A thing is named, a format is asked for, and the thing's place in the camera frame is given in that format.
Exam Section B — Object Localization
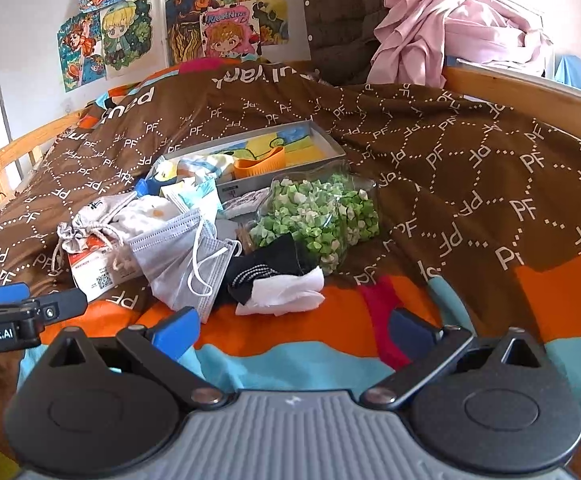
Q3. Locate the girl with goldfish drawing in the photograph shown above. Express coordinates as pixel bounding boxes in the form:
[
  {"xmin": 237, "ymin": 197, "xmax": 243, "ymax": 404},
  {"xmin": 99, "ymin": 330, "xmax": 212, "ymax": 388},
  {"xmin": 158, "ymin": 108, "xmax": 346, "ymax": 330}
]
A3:
[{"xmin": 57, "ymin": 11, "xmax": 107, "ymax": 93}]

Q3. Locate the blond boy drawing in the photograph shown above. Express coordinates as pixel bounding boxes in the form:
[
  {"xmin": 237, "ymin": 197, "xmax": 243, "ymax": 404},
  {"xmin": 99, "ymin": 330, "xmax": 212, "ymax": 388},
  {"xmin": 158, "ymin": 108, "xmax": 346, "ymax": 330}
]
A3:
[{"xmin": 100, "ymin": 0, "xmax": 155, "ymax": 80}]

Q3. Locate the white crumpled tissue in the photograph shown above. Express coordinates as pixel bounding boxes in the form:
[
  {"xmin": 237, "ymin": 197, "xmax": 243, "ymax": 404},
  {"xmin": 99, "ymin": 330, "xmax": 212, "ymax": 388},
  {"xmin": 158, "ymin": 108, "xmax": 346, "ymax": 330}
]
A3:
[{"xmin": 234, "ymin": 266, "xmax": 327, "ymax": 317}]

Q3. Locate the bag of green paper stars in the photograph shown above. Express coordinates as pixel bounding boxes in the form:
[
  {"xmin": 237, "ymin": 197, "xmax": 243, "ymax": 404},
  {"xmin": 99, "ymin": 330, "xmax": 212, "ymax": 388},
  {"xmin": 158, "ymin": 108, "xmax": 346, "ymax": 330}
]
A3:
[{"xmin": 248, "ymin": 171, "xmax": 382, "ymax": 277}]

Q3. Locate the white and yellow sock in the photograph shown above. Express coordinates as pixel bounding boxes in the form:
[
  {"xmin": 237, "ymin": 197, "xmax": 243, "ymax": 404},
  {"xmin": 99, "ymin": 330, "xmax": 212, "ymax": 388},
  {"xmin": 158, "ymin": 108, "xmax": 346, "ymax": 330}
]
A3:
[{"xmin": 178, "ymin": 152, "xmax": 236, "ymax": 184}]

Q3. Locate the wooden bed frame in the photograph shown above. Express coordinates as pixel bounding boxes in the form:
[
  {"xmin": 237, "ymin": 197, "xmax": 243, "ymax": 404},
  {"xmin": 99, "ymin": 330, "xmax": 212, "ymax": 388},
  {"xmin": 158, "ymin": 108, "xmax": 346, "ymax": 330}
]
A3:
[{"xmin": 0, "ymin": 64, "xmax": 581, "ymax": 213}]

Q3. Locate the white cloth with orange spot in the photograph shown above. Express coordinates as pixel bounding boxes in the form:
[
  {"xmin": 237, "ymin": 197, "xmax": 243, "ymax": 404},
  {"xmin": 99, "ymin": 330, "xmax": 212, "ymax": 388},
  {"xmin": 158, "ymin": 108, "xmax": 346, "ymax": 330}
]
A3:
[{"xmin": 113, "ymin": 195, "xmax": 184, "ymax": 242}]

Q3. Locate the orange landscape drawing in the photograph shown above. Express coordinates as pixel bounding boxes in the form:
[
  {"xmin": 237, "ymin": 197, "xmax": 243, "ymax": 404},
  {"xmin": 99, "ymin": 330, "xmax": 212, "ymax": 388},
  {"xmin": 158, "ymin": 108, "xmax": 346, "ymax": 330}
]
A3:
[{"xmin": 222, "ymin": 0, "xmax": 292, "ymax": 47}]

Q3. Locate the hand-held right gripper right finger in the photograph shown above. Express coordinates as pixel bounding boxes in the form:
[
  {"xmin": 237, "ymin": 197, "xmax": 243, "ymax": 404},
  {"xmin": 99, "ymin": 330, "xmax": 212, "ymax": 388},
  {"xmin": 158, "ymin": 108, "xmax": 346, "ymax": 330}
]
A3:
[{"xmin": 361, "ymin": 306, "xmax": 547, "ymax": 410}]

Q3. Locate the dark seaweed and fish drawing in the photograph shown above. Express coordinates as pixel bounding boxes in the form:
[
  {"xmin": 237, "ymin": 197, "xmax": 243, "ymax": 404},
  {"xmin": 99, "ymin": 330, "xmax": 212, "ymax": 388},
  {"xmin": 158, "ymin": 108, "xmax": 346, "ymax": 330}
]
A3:
[{"xmin": 164, "ymin": 0, "xmax": 227, "ymax": 67}]

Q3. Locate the brown quilted jacket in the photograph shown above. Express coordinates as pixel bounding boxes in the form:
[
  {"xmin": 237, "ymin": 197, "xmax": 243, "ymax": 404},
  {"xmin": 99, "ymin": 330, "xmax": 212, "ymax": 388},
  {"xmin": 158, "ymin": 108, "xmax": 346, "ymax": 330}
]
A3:
[{"xmin": 301, "ymin": 0, "xmax": 452, "ymax": 87}]

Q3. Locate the grey patterned cloth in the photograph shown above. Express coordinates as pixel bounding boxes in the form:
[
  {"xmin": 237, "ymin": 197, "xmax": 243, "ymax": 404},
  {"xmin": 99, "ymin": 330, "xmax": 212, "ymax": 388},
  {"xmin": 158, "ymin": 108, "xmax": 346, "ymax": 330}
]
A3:
[{"xmin": 219, "ymin": 187, "xmax": 272, "ymax": 219}]

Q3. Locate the grey drawstring pouch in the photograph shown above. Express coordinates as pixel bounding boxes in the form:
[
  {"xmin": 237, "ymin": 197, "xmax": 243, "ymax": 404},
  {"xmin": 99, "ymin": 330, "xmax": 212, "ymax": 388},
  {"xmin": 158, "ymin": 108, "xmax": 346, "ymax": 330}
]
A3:
[{"xmin": 53, "ymin": 195, "xmax": 140, "ymax": 273}]

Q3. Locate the grey face mask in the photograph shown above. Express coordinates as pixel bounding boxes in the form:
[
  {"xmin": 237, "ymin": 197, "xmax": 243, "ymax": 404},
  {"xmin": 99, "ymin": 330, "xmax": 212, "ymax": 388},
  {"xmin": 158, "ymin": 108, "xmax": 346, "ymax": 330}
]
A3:
[
  {"xmin": 128, "ymin": 209, "xmax": 220, "ymax": 282},
  {"xmin": 150, "ymin": 237, "xmax": 244, "ymax": 324}
]

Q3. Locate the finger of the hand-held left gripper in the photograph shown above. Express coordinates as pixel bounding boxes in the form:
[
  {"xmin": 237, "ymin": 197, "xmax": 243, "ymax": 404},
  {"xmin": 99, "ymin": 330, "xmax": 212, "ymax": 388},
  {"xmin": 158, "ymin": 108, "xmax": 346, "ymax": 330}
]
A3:
[
  {"xmin": 0, "ymin": 282, "xmax": 31, "ymax": 307},
  {"xmin": 20, "ymin": 287, "xmax": 89, "ymax": 322}
]

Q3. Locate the black sock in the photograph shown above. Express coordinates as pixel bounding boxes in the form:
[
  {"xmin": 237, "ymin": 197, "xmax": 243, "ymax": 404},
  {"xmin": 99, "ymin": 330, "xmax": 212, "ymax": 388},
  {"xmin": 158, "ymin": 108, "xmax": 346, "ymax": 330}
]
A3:
[{"xmin": 224, "ymin": 234, "xmax": 319, "ymax": 307}]

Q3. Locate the grey metal tin box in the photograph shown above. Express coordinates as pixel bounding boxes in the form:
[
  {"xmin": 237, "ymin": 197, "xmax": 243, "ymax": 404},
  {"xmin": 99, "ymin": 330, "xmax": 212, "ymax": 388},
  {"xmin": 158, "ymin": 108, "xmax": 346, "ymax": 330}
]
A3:
[{"xmin": 163, "ymin": 120, "xmax": 347, "ymax": 202}]

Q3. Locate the white packet with red label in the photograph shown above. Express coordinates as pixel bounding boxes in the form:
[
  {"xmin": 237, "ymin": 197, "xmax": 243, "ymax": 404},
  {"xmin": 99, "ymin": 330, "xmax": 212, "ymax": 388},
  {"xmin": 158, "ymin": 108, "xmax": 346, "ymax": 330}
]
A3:
[{"xmin": 68, "ymin": 237, "xmax": 144, "ymax": 292}]

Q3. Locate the brown printed blanket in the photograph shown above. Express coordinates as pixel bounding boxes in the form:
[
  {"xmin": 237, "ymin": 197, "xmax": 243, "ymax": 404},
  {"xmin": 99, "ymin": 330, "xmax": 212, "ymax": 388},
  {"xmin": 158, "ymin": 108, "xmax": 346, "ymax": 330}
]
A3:
[{"xmin": 0, "ymin": 62, "xmax": 581, "ymax": 461}]

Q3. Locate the pink chibi boy drawing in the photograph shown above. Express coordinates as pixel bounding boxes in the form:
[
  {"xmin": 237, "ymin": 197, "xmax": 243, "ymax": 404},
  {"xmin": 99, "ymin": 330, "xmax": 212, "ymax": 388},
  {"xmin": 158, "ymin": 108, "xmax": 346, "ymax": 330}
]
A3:
[{"xmin": 199, "ymin": 6, "xmax": 262, "ymax": 62}]

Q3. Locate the blue and yellow cloth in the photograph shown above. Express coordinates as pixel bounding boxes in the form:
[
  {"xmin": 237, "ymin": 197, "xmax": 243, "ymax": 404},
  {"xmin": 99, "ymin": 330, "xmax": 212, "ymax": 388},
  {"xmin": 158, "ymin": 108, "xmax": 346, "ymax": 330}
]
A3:
[{"xmin": 138, "ymin": 157, "xmax": 181, "ymax": 199}]

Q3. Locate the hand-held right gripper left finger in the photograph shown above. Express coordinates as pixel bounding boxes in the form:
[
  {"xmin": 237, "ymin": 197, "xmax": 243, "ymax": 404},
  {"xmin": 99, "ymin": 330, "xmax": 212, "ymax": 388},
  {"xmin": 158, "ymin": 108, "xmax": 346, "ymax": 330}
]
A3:
[{"xmin": 44, "ymin": 306, "xmax": 227, "ymax": 411}]

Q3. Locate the orange ribbed silicone holder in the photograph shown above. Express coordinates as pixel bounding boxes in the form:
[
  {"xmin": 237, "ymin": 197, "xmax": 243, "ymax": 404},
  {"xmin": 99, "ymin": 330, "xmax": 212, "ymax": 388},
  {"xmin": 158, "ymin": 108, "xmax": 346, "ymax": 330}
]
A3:
[{"xmin": 234, "ymin": 146, "xmax": 287, "ymax": 180}]

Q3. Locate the pink garment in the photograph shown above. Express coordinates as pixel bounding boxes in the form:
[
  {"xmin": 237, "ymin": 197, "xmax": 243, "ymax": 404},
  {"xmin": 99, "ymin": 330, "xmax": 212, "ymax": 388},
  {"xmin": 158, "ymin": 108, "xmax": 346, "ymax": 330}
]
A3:
[{"xmin": 367, "ymin": 0, "xmax": 557, "ymax": 89}]

